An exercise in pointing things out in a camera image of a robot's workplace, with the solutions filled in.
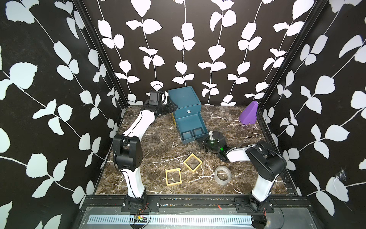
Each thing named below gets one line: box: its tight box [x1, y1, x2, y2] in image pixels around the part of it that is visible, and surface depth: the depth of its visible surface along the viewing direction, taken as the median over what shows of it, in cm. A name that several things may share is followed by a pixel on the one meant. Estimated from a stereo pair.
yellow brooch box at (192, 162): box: [183, 153, 203, 173], surface depth 91 cm
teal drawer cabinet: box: [168, 85, 207, 129], surface depth 103 cm
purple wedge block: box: [239, 100, 259, 125], surface depth 106 cm
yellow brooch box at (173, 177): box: [165, 167, 183, 187], surface depth 85 cm
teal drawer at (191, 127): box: [175, 111, 209, 145], surface depth 103 cm
